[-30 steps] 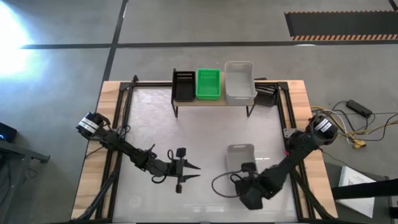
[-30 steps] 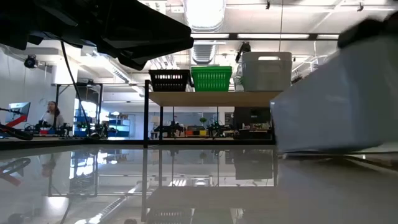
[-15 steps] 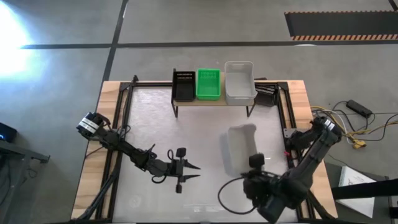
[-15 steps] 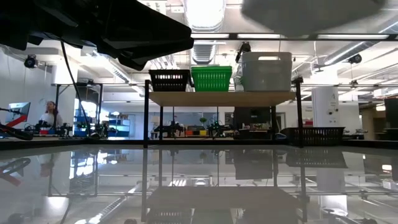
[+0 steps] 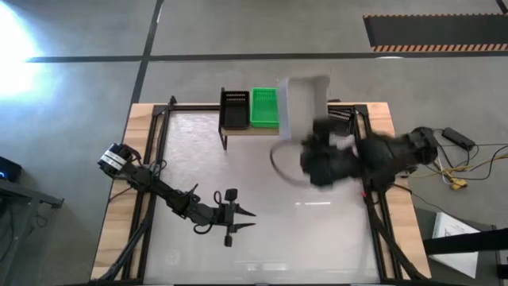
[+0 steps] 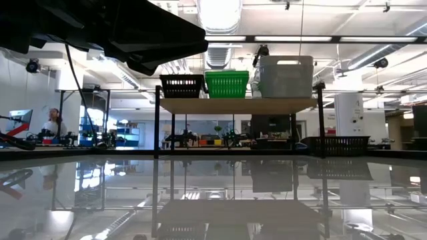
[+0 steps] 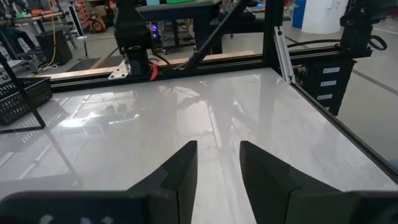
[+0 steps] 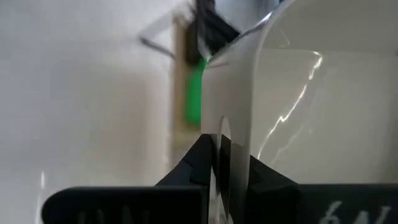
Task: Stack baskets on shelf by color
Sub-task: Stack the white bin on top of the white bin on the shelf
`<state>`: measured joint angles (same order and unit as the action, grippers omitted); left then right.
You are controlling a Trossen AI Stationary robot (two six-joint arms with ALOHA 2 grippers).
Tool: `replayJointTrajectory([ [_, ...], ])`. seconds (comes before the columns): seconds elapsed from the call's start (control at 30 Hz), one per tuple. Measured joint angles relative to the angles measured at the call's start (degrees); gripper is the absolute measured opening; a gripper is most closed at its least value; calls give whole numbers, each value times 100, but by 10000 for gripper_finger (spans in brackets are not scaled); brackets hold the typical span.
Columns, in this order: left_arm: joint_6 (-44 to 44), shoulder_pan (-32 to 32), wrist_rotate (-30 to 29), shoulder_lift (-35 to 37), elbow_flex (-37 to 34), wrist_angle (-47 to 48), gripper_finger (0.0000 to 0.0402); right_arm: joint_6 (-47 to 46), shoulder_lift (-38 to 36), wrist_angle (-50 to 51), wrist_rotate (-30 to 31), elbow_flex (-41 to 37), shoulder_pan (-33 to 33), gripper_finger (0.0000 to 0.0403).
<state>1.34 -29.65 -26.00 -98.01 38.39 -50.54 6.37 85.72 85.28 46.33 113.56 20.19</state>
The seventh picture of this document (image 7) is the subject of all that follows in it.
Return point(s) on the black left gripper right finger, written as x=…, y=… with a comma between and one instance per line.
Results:
x=295, y=205

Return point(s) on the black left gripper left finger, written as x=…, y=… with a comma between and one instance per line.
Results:
x=155, y=205

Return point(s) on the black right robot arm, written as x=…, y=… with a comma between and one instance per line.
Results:
x=130, y=28

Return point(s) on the black labelled control box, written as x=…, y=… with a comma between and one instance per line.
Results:
x=311, y=90

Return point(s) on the red tag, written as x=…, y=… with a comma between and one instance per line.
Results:
x=154, y=72

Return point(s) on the silver aluminium bar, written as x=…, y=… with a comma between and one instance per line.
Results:
x=284, y=56

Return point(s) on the long wooden plank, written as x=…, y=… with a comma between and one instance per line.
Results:
x=77, y=73

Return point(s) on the black floor mat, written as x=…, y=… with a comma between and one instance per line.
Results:
x=84, y=63

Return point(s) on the black plastic slotted basket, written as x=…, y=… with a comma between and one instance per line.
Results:
x=40, y=90

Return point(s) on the purple-lit computer case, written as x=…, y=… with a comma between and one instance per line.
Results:
x=155, y=31

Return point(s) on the black cabinet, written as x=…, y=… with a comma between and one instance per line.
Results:
x=63, y=49

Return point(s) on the orange black wheel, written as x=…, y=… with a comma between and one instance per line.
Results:
x=98, y=25

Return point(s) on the blue panel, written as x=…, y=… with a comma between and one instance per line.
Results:
x=298, y=14

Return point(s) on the white round pillar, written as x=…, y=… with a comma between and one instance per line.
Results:
x=323, y=15

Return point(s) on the dark background table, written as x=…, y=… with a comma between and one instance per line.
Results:
x=174, y=9

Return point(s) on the white-framed panel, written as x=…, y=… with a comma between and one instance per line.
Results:
x=76, y=21

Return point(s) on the white metal bracket plate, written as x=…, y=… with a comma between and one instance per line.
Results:
x=119, y=72

